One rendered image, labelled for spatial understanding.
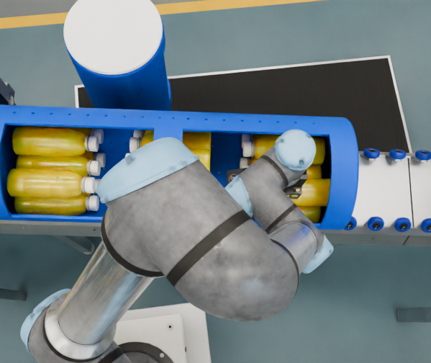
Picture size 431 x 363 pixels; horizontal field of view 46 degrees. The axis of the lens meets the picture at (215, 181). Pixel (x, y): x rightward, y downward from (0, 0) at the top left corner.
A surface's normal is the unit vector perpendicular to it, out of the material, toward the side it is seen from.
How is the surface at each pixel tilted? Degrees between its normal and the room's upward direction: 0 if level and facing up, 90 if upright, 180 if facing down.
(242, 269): 24
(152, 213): 29
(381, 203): 0
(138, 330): 2
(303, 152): 0
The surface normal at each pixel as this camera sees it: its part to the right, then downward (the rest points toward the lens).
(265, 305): 0.50, 0.55
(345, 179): 0.03, 0.13
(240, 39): 0.04, -0.25
